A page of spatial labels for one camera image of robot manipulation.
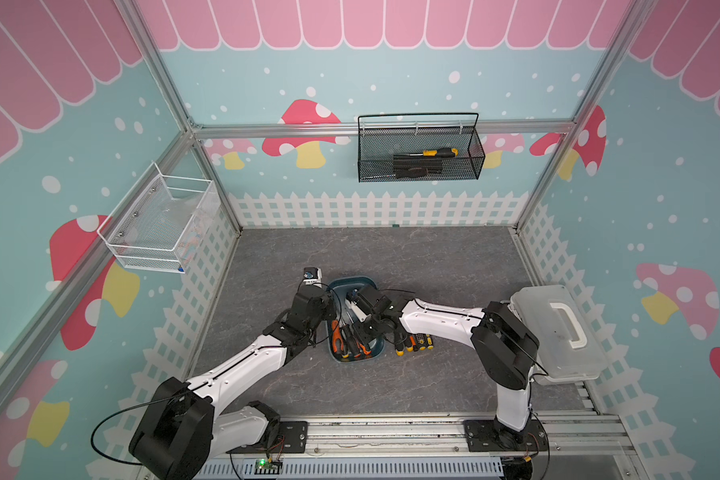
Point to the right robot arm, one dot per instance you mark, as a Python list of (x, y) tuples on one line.
[(505, 346)]

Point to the teal plastic storage box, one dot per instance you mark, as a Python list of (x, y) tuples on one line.
[(341, 287)]

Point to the orange handled screwdriver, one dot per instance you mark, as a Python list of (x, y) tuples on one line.
[(337, 342)]

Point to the black tool in basket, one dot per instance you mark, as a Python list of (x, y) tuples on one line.
[(416, 167)]

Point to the black orange hex screwdriver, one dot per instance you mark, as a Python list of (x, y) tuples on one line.
[(364, 349)]

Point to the yellow collar screwdriver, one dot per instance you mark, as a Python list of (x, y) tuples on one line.
[(421, 342)]

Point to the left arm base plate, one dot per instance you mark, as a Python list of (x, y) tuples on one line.
[(286, 437)]

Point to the translucent plastic toolbox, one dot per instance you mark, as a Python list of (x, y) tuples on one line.
[(568, 351)]

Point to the white wire mesh basket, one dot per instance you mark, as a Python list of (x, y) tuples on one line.
[(162, 223)]

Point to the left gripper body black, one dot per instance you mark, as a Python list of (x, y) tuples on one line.
[(327, 312)]

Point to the yellow black screwdriver in basket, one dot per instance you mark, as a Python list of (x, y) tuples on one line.
[(436, 153)]

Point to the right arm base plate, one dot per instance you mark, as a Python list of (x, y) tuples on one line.
[(492, 436)]

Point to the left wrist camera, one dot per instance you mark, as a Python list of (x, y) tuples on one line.
[(312, 275)]

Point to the black wire mesh basket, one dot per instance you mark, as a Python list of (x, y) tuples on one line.
[(380, 136)]

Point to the green lit circuit board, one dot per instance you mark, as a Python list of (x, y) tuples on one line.
[(268, 467)]

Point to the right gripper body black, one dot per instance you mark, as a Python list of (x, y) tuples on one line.
[(367, 330)]

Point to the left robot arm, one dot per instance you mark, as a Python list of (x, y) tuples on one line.
[(183, 425)]

